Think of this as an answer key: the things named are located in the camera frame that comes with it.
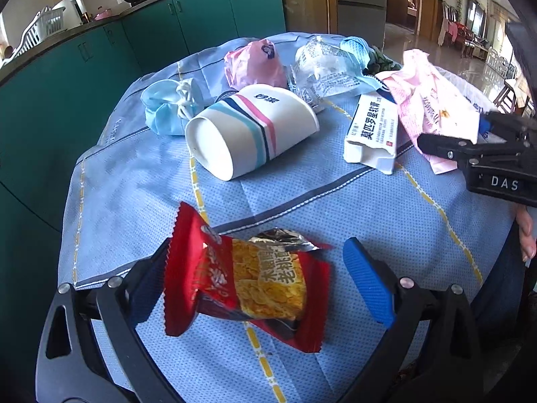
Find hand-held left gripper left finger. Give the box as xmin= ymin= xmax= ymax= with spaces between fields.
xmin=36 ymin=239 xmax=185 ymax=403

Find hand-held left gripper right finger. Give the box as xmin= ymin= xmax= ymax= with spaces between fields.
xmin=342 ymin=237 xmax=487 ymax=403

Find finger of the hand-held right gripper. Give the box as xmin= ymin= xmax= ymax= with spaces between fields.
xmin=417 ymin=133 xmax=537 ymax=173
xmin=478 ymin=111 xmax=537 ymax=145

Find pink printed wrapper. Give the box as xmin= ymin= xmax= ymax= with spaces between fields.
xmin=375 ymin=49 xmax=481 ymax=176

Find green vegetable leaf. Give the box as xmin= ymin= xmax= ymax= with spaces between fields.
xmin=365 ymin=48 xmax=403 ymax=74

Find red snack packet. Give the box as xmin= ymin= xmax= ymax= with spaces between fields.
xmin=163 ymin=201 xmax=332 ymax=353

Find clear printed plastic wrapper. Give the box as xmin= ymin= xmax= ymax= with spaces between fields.
xmin=287 ymin=36 xmax=380 ymax=112

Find person's right hand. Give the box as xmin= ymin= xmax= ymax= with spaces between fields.
xmin=515 ymin=208 xmax=537 ymax=263

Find brown wooden chair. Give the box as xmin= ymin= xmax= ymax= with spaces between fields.
xmin=493 ymin=78 xmax=529 ymax=114

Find white ointment box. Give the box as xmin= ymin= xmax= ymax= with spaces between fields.
xmin=343 ymin=92 xmax=399 ymax=176

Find blue checked tablecloth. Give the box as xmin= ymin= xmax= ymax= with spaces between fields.
xmin=56 ymin=31 xmax=529 ymax=403

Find wooden chair with pink cloth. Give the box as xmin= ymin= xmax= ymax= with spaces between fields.
xmin=438 ymin=0 xmax=487 ymax=57

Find pleated blue face mask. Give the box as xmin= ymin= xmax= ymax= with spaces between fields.
xmin=340 ymin=37 xmax=374 ymax=76

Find grey refrigerator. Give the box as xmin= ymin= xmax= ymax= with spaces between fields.
xmin=336 ymin=0 xmax=387 ymax=49

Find crumpled blue face mask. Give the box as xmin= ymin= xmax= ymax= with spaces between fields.
xmin=140 ymin=78 xmax=206 ymax=136

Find white striped paper cup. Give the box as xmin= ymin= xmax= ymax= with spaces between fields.
xmin=185 ymin=84 xmax=320 ymax=182

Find pink plastic bag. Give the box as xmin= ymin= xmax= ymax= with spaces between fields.
xmin=224 ymin=39 xmax=288 ymax=91

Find teal kitchen cabinets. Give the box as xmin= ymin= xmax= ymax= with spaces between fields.
xmin=0 ymin=0 xmax=288 ymax=387

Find white dish rack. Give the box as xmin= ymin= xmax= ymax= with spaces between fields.
xmin=12 ymin=6 xmax=68 ymax=57

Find white countertop appliance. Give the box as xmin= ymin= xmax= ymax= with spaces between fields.
xmin=54 ymin=0 xmax=87 ymax=24

